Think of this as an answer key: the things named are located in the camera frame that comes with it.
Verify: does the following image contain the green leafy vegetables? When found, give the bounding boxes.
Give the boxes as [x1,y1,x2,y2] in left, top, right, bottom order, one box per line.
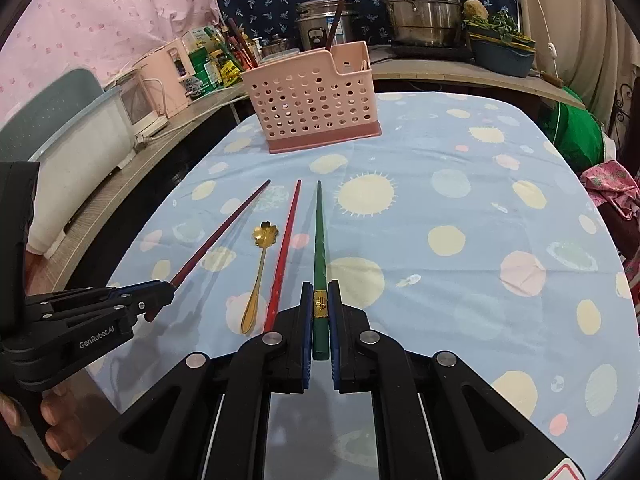
[462,10,521,43]

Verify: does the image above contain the black induction cooker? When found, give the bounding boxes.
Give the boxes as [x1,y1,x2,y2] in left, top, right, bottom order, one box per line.
[390,40,473,61]

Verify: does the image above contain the gold flower spoon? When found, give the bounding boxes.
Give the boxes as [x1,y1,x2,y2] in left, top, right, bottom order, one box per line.
[241,221,279,336]

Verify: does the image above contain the steel rice cooker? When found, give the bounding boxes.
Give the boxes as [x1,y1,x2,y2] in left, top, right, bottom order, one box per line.
[296,0,360,52]

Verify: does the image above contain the green bag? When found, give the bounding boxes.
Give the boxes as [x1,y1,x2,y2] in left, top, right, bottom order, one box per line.
[542,85,608,161]

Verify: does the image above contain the stacked steel steamer pot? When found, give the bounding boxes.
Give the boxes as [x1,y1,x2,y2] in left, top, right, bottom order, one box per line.
[377,0,473,47]

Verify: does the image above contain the pink electric appliance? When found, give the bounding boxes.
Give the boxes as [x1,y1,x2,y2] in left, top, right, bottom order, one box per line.
[137,40,193,113]

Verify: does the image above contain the grey white plastic bin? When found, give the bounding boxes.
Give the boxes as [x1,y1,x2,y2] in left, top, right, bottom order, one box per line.
[0,67,137,258]

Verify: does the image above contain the person's left hand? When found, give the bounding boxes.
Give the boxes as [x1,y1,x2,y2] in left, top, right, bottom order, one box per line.
[0,382,86,471]

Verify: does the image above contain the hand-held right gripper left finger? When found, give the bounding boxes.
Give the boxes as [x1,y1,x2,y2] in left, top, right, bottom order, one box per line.
[60,280,315,480]

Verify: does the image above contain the white carton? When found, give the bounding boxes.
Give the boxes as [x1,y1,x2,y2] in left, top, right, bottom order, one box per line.
[182,27,216,53]

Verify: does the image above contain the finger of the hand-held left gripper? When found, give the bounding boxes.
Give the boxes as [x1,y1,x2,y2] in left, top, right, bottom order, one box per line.
[42,300,166,328]
[24,280,174,311]

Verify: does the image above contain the green chopstick gold band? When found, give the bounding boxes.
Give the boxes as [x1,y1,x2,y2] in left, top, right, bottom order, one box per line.
[312,180,331,361]

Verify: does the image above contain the pink patterned cloth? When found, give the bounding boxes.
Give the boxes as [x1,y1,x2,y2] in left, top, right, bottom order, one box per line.
[580,160,640,221]

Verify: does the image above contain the white power plug cable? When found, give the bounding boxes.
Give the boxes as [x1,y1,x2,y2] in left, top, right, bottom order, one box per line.
[134,102,246,150]

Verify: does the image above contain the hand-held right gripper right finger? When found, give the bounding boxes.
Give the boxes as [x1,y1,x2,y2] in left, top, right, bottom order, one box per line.
[326,279,581,480]

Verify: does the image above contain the yellow knobbly lump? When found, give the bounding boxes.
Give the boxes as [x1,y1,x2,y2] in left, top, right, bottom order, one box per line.
[462,0,491,23]

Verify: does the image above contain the small white appliance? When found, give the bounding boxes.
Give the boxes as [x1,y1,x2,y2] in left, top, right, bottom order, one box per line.
[107,67,168,136]

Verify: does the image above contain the pink perforated utensil basket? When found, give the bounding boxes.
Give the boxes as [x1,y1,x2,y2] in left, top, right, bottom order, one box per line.
[240,41,382,155]

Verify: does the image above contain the white cable with switch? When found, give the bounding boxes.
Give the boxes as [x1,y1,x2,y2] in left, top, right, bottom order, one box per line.
[525,0,563,81]

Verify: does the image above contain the beige curtain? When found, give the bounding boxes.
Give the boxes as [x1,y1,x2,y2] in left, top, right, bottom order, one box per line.
[510,0,640,111]

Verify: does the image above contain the blue basin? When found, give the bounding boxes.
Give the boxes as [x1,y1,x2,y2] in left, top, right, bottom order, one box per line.
[469,37,536,78]

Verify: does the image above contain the pink dotted curtain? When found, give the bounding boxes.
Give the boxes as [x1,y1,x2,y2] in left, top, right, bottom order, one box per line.
[0,0,226,126]

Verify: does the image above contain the yellow rimmed bowl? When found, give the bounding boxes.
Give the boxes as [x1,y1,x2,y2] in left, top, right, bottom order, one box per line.
[467,30,536,47]

